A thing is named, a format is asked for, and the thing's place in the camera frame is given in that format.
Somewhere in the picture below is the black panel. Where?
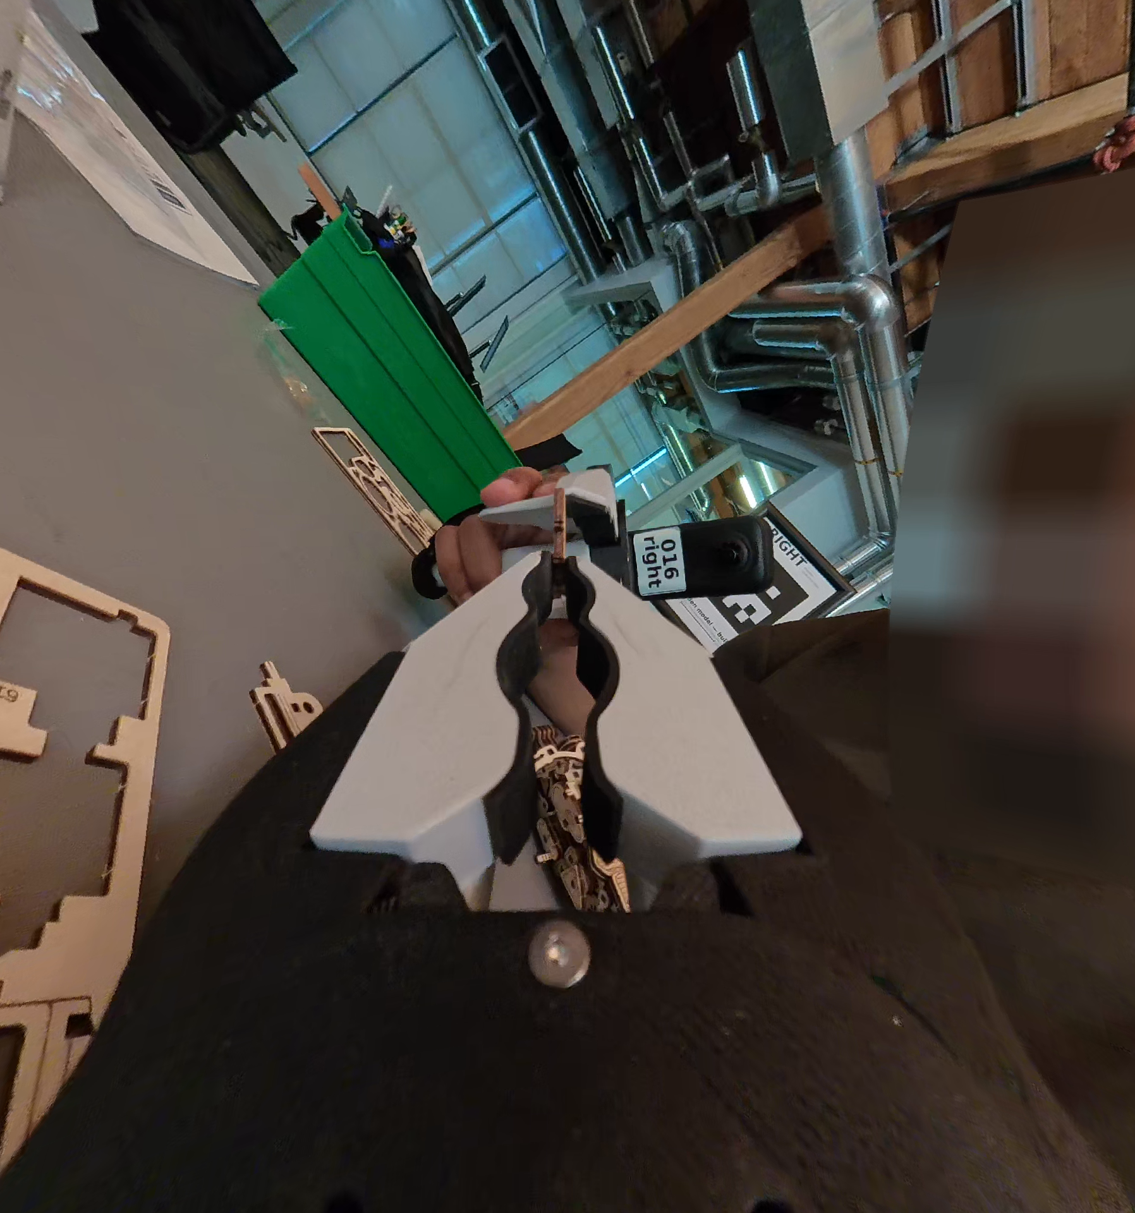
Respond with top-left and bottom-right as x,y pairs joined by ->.
84,0 -> 297,153

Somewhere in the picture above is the wooden ceiling beam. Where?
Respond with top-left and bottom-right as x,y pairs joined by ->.
503,204 -> 838,455

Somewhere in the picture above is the green plastic bin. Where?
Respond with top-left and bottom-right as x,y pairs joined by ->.
256,212 -> 523,519

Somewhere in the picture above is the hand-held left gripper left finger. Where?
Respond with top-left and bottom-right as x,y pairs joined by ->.
309,555 -> 572,914

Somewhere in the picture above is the small wooden frame sheet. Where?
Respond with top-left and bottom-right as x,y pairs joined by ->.
310,426 -> 442,556

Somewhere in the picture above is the metal ventilation duct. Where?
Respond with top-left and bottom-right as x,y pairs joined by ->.
652,133 -> 914,581

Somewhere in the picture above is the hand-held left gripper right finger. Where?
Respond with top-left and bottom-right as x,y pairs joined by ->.
561,558 -> 803,914

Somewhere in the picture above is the person's right hand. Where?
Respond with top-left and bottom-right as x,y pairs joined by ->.
435,468 -> 599,733

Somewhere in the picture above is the red rope knot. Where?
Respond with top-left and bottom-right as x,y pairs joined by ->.
1093,104 -> 1135,174

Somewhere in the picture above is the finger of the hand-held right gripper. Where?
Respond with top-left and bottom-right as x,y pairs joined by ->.
480,502 -> 561,562
559,472 -> 625,571

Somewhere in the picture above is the small wooden part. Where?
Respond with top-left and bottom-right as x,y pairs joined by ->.
246,662 -> 324,752

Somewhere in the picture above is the black bag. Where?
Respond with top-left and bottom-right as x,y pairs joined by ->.
376,242 -> 480,404

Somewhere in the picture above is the wooden model assembly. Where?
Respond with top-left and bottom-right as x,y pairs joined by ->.
527,726 -> 631,914

